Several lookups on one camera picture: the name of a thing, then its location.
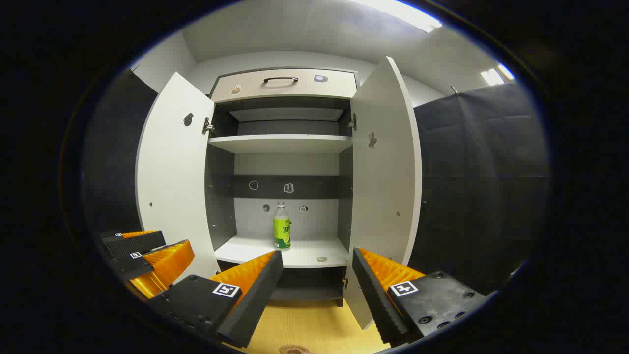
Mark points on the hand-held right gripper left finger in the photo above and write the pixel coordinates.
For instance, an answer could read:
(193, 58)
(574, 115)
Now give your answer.
(260, 290)

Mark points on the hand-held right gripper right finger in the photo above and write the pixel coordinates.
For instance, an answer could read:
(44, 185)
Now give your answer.
(371, 295)

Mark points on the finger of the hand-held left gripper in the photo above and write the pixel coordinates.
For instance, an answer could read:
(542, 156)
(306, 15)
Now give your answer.
(167, 265)
(137, 243)

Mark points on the green label plastic bottle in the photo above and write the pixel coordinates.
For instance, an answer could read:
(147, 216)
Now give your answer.
(282, 233)

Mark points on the brown round coaster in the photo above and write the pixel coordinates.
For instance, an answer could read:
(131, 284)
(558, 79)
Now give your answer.
(295, 350)

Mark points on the white cabinet door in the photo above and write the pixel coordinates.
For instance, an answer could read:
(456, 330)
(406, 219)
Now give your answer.
(172, 172)
(383, 187)

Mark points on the grey and white cabinet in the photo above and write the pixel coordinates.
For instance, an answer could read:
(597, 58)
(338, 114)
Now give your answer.
(221, 196)

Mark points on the white cabinet floor board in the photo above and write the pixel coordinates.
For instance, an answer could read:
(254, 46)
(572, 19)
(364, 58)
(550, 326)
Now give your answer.
(304, 253)

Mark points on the metal door hinge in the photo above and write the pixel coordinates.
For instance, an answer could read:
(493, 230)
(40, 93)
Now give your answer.
(353, 122)
(208, 127)

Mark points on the white cabinet shelf board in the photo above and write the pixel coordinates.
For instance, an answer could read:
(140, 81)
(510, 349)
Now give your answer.
(280, 143)

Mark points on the beige cabinet drawer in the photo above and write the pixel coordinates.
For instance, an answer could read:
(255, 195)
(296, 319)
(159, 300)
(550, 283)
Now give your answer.
(304, 91)

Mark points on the small ceiling light panel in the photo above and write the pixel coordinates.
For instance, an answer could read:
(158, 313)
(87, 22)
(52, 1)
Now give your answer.
(496, 74)

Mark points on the long ceiling light panel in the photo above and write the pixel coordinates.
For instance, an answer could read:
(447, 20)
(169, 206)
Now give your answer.
(408, 14)

